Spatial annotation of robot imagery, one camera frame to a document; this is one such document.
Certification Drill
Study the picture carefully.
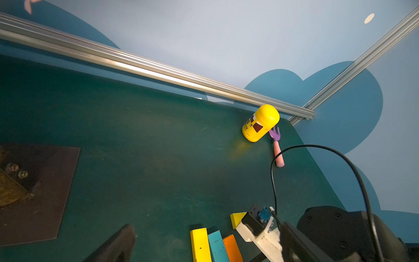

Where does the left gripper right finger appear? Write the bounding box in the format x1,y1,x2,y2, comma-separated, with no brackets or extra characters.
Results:
279,222,333,262

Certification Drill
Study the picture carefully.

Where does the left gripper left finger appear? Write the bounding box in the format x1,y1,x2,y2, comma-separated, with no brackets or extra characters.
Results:
84,224,136,262

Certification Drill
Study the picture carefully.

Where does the orange block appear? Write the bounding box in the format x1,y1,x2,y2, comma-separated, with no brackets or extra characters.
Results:
223,235,244,262

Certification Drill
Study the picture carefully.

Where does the short yellow block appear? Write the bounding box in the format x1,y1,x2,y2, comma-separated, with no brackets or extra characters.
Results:
230,212,247,229

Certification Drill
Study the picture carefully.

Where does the teal block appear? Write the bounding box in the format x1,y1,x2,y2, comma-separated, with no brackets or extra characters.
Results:
208,230,230,262

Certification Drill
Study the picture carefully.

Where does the long yellow block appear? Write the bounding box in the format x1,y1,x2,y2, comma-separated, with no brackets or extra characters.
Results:
190,228,212,262

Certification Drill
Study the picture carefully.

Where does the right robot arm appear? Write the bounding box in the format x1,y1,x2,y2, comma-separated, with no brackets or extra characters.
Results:
297,206,419,262

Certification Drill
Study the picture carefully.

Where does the purple pink toy fork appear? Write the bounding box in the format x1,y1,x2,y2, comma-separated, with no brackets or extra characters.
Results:
269,127,285,168

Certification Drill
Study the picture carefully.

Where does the yellow cylindrical bottle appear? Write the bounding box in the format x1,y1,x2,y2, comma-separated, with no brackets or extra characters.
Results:
242,104,280,143

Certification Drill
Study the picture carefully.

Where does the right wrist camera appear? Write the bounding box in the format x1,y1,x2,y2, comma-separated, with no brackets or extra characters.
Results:
235,204,284,262

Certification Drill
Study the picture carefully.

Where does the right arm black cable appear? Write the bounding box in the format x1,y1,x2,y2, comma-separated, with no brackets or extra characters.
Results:
270,144,385,262

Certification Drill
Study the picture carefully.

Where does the dark tree base plate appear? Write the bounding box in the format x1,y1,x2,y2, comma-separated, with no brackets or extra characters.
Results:
1,143,81,247

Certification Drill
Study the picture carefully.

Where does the aluminium frame rail back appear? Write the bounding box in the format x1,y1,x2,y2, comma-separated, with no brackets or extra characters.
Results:
1,13,316,120

